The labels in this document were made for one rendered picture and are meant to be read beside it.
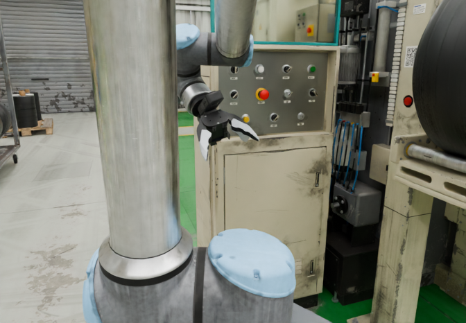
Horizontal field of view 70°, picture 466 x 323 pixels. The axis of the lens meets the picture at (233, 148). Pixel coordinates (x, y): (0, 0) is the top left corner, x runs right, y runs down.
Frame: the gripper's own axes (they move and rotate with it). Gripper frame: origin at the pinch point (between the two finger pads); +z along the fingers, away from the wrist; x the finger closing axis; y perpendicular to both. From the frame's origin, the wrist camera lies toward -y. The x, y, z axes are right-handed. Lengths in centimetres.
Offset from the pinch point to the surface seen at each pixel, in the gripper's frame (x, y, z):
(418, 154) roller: -63, 21, 15
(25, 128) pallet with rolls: 156, 376, -463
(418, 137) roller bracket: -70, 21, 9
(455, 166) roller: -62, 13, 25
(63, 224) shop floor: 82, 176, -113
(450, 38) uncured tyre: -60, -18, 5
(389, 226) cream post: -63, 59, 23
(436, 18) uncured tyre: -64, -19, -4
